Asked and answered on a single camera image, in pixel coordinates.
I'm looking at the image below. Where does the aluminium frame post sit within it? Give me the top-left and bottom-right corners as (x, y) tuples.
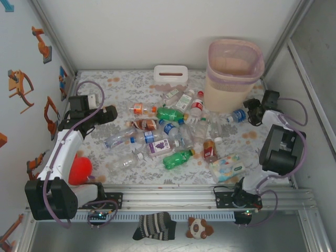
(29, 0), (79, 79)
(262, 0), (315, 78)

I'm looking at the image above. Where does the orange label clear bottle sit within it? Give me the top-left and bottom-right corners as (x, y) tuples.
(133, 102), (158, 115)

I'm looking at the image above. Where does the brown label drink bottle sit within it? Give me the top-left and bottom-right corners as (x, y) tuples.
(125, 119), (158, 131)

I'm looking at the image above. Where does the black grey striped sock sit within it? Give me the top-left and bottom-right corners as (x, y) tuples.
(132, 212), (177, 242)

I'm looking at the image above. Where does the clear bottle green cap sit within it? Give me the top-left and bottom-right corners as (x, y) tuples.
(193, 117), (210, 144)

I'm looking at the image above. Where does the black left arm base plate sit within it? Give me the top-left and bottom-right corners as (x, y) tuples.
(75, 192), (124, 210)

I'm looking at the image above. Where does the beige plastic waste bin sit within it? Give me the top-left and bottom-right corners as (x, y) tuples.
(204, 39), (265, 113)

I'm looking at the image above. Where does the floral table mat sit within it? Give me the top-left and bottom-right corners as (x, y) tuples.
(54, 69), (297, 188)

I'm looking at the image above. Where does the aluminium table rail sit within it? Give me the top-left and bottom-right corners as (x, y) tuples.
(26, 183), (315, 211)

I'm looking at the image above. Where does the white slotted cable duct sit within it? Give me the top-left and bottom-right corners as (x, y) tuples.
(75, 212), (236, 222)

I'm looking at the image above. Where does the grape label bottle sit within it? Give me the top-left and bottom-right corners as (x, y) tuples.
(145, 139), (181, 158)

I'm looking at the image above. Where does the clear bottle blue cap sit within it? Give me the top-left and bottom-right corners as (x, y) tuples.
(177, 119), (195, 150)

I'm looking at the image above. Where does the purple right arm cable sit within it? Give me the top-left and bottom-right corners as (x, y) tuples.
(236, 97), (308, 228)

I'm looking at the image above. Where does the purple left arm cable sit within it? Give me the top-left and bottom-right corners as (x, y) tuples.
(43, 80), (118, 229)

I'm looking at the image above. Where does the orange gripper wall sticker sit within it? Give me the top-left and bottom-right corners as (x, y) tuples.
(7, 69), (35, 114)

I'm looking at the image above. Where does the small green label bottle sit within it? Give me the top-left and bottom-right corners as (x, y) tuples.
(162, 88), (184, 105)

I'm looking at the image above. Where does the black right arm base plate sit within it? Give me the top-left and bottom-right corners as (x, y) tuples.
(214, 191), (263, 211)

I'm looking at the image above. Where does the blue label water bottle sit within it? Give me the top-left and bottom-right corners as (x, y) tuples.
(158, 119), (182, 140)
(226, 108), (247, 123)
(130, 130), (165, 144)

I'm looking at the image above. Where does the red label tea bottle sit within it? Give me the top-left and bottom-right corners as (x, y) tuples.
(203, 138), (219, 164)

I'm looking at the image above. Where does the clear bottle white cap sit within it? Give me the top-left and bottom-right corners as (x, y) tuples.
(108, 152), (145, 174)
(209, 115), (224, 144)

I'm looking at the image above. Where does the red toy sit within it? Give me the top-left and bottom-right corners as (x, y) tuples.
(68, 154), (93, 185)

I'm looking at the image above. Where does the colourful soft tissue pack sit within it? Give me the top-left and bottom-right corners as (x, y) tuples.
(209, 153), (247, 184)

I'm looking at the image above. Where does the red label red cap bottle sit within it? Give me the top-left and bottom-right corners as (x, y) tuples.
(189, 90), (206, 118)

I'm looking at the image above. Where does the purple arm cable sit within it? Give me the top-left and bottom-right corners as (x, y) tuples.
(43, 80), (118, 229)
(236, 97), (308, 228)

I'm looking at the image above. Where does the blue red wall sticker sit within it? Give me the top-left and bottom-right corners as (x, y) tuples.
(59, 65), (69, 102)

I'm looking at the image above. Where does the brown white plush toy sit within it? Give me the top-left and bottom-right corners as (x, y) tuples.
(186, 217), (215, 240)

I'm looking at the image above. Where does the white pink tissue box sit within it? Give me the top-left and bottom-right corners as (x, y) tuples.
(153, 65), (188, 91)

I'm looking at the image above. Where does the green label white cap bottle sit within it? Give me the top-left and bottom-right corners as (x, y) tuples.
(174, 89), (196, 111)

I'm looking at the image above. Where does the small circuit board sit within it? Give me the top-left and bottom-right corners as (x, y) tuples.
(89, 211), (110, 220)

